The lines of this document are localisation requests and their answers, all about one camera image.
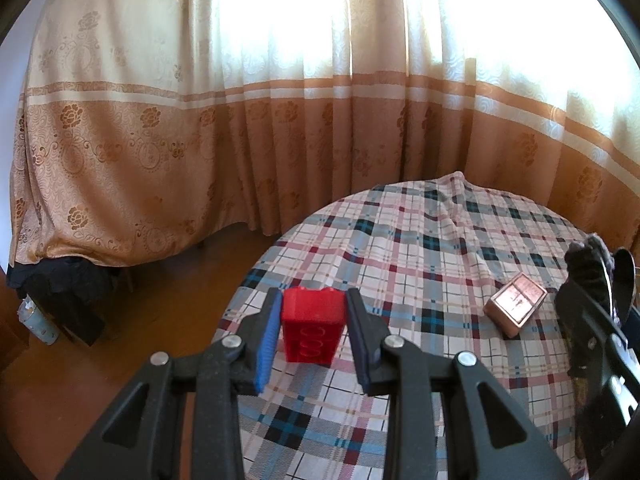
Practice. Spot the plaid tablecloth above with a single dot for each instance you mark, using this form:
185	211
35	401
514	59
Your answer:
425	260

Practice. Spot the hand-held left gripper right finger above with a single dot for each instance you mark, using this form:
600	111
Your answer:
360	340

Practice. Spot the dark cloth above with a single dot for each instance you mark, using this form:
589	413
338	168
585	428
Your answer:
65	295

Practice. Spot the cream and tan curtain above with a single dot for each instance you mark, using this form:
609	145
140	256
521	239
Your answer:
200	110

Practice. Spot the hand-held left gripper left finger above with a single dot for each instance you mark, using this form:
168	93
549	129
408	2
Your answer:
267	350

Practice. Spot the red building brick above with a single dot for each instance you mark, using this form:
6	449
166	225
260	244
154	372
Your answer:
312	325

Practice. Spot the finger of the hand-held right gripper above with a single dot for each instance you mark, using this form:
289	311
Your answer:
582	330

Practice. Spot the copper coloured box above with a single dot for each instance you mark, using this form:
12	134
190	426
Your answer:
515	302

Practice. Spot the bottle on floor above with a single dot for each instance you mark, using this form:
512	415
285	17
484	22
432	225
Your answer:
37	322

